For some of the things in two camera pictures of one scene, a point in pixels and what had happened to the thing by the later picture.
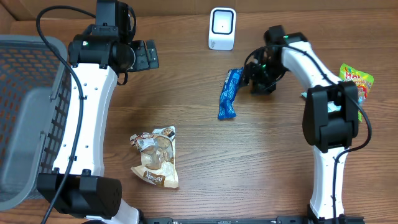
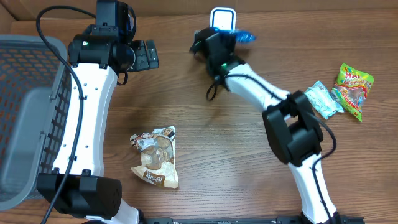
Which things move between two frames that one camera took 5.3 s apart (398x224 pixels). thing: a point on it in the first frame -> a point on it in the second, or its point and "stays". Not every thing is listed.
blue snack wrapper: [232, 81] -> [240, 36]
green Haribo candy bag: [364, 81] stays
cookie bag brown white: [158, 152] stays
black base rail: [257, 219] stays
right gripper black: [250, 73] -> [230, 38]
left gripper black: [144, 63] stays
